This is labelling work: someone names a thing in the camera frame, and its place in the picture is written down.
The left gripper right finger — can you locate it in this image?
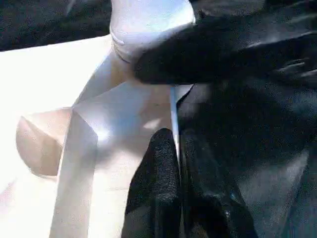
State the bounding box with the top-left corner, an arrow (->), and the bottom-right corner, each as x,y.
180,132 -> 260,238

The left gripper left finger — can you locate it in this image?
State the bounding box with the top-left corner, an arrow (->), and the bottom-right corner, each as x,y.
120,127 -> 183,238

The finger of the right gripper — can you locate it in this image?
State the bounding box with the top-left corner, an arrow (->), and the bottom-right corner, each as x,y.
133,9 -> 317,86

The white plastic table leg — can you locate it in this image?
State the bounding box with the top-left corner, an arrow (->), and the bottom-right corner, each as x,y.
109,0 -> 197,63

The black work mat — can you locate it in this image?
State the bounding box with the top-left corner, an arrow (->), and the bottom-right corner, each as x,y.
0,0 -> 317,238

